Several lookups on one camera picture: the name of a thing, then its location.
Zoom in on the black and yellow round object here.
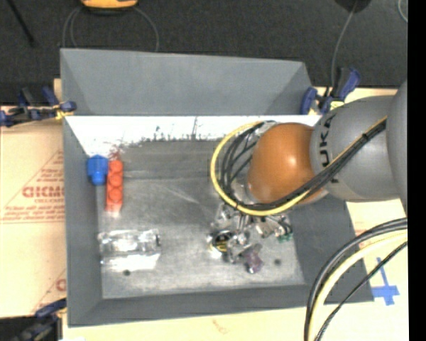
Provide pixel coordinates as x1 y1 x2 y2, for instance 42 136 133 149
211 230 232 252

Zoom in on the grey metal bin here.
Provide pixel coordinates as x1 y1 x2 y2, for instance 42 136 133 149
59 48 374 327

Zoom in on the purple small object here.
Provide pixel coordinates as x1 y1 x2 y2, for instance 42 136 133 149
242 244 264 274

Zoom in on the clear plastic bottle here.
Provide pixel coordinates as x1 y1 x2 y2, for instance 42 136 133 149
97 228 163 271

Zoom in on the orange studded toy brick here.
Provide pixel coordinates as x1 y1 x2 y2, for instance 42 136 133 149
104 159 125 213

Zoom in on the blue plastic bolt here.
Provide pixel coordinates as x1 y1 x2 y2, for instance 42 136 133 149
86 153 109 188

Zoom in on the brown cardboard board, red print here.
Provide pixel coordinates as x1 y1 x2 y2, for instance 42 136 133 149
0 105 69 320

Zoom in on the black cylinder on white bracket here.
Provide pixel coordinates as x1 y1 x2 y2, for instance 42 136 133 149
266 217 293 241

